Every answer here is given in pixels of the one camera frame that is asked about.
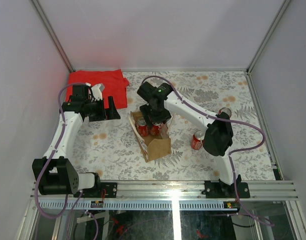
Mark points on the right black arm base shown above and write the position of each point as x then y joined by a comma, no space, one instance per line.
221,190

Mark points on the aluminium front rail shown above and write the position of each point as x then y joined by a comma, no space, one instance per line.
260,190

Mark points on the floral patterned table mat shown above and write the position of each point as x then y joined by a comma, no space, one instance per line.
110,148

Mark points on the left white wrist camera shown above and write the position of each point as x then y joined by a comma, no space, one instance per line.
95,91

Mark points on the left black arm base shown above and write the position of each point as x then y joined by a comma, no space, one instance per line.
104,190

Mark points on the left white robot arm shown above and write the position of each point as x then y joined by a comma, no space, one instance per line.
54,173

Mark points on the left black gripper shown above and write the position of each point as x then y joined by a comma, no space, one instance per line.
109,113

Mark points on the watermelon canvas tote bag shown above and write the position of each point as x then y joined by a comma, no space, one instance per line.
152,147

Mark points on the red cola can front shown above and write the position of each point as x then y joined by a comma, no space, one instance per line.
197,140

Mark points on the red cola can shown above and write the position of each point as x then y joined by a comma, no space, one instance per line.
197,140
156,129
225,110
142,127

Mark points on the white slotted cable duct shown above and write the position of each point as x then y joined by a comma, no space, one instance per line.
184,205

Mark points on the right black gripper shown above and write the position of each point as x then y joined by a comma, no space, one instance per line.
145,109

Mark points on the red folded cloth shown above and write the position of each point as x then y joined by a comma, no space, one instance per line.
114,82

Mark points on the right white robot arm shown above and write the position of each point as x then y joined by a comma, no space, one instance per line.
163,100

